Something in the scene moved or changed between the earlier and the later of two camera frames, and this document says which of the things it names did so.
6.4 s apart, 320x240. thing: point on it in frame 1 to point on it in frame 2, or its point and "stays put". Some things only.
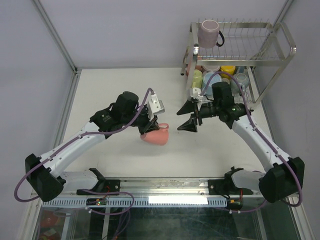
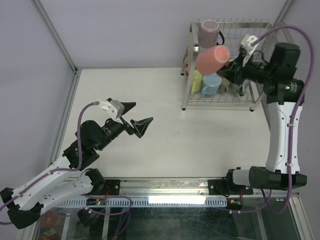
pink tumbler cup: [159, 136] to [212, 60]
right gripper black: [189, 125] to [234, 70]
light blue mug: [206, 77] stays put
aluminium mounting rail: [144, 189] stays put
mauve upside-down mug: [208, 34] stays put
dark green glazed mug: [243, 81] stays put
